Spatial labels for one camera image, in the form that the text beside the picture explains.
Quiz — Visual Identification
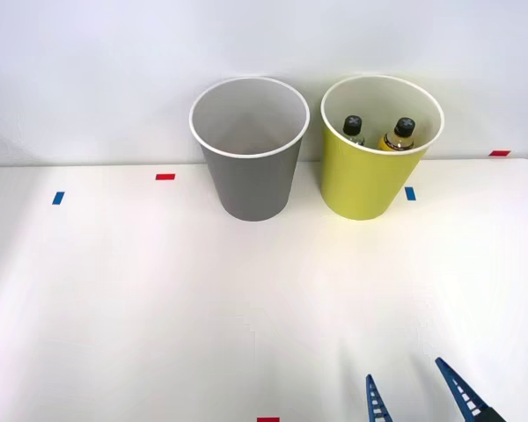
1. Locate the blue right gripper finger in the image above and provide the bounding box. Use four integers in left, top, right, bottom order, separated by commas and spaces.
435, 356, 508, 422
364, 374, 396, 422

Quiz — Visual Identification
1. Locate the green bottle with black cap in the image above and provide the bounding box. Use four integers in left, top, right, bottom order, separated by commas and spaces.
342, 114, 367, 149

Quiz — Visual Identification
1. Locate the yellow-green plastic waste bin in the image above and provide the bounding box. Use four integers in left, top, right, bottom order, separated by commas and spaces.
319, 74, 446, 222

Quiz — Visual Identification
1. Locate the grey plastic waste bin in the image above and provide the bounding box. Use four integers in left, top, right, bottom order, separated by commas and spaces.
188, 76, 312, 222

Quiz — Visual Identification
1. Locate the yellow bottle with black cap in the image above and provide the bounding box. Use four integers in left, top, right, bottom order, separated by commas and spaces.
378, 117, 418, 152

